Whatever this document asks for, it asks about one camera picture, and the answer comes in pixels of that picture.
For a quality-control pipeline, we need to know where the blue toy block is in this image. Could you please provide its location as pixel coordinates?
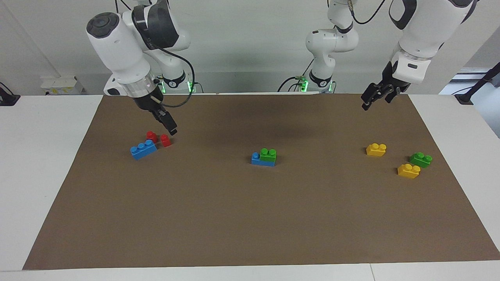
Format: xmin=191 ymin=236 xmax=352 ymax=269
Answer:
xmin=130 ymin=139 xmax=157 ymax=161
xmin=251 ymin=152 xmax=276 ymax=167

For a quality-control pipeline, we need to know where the yellow toy block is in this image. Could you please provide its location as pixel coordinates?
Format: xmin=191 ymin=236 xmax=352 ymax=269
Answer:
xmin=397 ymin=164 xmax=421 ymax=179
xmin=366 ymin=143 xmax=387 ymax=157

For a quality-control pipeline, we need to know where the black stand clamp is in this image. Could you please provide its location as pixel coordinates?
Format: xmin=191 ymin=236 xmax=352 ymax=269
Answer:
xmin=454 ymin=62 xmax=500 ymax=105

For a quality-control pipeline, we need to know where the brown table mat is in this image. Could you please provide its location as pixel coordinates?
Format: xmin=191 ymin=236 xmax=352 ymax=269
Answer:
xmin=22 ymin=93 xmax=500 ymax=270

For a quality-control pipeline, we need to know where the black table clamp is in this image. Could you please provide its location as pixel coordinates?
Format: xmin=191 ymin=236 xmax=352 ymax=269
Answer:
xmin=0 ymin=83 xmax=21 ymax=107

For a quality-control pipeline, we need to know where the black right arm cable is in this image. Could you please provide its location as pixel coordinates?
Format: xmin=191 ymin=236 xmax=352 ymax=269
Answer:
xmin=132 ymin=4 xmax=196 ymax=108

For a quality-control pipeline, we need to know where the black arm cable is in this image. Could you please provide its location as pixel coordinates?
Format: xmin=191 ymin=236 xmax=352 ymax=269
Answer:
xmin=132 ymin=4 xmax=196 ymax=108
xmin=349 ymin=0 xmax=388 ymax=25

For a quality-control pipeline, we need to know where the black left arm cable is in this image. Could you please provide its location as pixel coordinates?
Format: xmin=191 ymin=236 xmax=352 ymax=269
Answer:
xmin=349 ymin=0 xmax=388 ymax=25

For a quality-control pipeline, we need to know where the black base cable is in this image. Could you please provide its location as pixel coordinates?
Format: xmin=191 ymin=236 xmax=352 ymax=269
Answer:
xmin=277 ymin=59 xmax=315 ymax=92

